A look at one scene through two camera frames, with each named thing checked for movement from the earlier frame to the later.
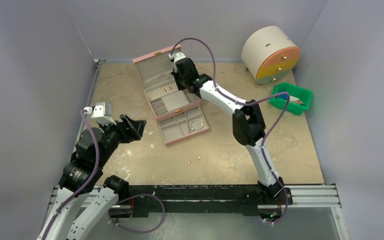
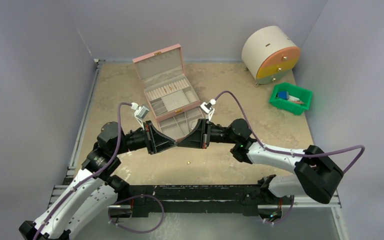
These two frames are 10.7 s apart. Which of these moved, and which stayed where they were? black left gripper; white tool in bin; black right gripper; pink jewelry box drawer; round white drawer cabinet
Moved: black left gripper; black right gripper
Stayed: round white drawer cabinet; pink jewelry box drawer; white tool in bin
